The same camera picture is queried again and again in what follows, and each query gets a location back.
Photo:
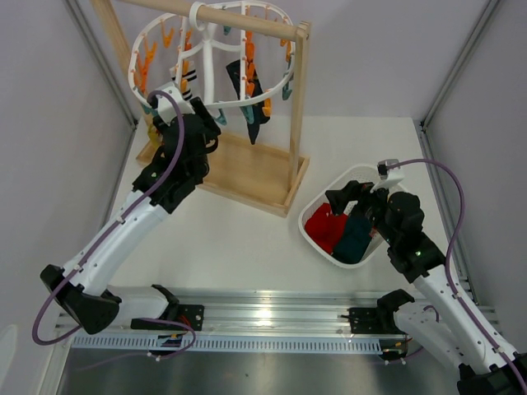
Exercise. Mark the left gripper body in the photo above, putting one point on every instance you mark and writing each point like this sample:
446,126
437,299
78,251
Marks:
158,124

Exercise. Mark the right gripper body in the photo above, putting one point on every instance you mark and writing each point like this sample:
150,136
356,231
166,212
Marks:
373,206

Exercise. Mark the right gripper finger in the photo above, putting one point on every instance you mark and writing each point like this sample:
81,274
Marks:
354,186
338,199

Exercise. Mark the teal clothespin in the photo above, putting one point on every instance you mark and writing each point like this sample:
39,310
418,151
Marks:
221,118
148,110

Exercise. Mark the yellow sock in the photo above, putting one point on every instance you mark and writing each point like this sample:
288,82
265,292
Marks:
154,136

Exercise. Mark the white round clip hanger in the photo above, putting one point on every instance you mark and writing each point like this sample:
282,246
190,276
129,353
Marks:
199,38

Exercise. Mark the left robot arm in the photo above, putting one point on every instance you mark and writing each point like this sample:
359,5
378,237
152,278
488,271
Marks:
179,165

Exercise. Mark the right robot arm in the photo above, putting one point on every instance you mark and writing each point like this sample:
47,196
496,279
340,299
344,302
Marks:
460,336

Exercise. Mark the wooden hanger stand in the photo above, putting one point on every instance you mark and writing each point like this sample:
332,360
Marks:
258,175

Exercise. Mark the white perforated plastic basket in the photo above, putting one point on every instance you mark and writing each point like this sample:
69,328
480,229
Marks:
363,173

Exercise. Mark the red sock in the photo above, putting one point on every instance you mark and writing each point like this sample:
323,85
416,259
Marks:
324,228

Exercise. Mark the dark teal sock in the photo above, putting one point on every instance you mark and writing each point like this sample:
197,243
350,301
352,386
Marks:
354,241

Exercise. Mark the white striped sock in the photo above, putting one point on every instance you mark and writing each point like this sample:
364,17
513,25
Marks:
187,81

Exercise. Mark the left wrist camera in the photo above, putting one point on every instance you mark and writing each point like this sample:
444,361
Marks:
162,99

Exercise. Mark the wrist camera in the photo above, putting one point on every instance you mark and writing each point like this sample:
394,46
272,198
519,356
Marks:
162,99
390,173

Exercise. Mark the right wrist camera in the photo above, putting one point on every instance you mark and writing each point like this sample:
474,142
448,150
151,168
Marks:
390,173

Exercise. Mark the aluminium mounting rail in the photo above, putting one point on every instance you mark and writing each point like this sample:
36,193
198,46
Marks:
262,321

